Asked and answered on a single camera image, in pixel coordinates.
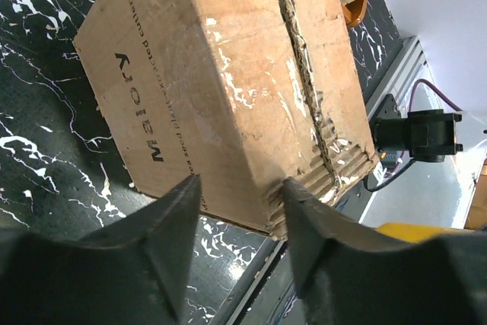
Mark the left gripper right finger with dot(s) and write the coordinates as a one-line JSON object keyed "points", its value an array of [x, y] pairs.
{"points": [[348, 273]]}

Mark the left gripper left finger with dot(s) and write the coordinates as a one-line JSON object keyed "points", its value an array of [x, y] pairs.
{"points": [[134, 271]]}

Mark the yellow utility knife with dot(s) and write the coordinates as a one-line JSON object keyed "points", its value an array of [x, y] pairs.
{"points": [[416, 233]]}

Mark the brown cardboard express box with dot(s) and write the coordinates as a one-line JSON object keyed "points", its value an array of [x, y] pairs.
{"points": [[243, 93]]}

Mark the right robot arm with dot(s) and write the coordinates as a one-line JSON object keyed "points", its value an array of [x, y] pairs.
{"points": [[427, 135]]}

